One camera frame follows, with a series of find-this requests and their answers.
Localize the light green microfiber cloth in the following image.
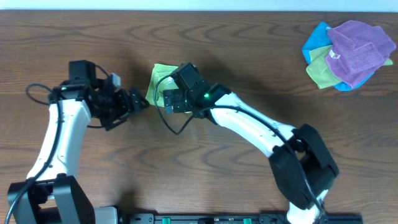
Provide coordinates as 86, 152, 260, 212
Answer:
145, 63, 180, 108

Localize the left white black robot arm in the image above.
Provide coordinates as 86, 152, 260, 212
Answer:
5, 60, 149, 223

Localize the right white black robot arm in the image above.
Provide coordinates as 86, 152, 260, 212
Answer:
163, 84, 339, 223

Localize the olive green microfiber cloth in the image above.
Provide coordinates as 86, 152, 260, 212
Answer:
306, 43, 394, 89

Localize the blue microfiber cloth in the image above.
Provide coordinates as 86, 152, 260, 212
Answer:
302, 22, 373, 91

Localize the purple microfiber cloth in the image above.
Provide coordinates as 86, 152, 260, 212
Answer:
325, 20, 397, 88

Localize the right black cable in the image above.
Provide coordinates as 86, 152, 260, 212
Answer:
153, 73, 326, 224

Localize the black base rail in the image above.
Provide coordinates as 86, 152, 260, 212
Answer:
118, 213, 363, 224

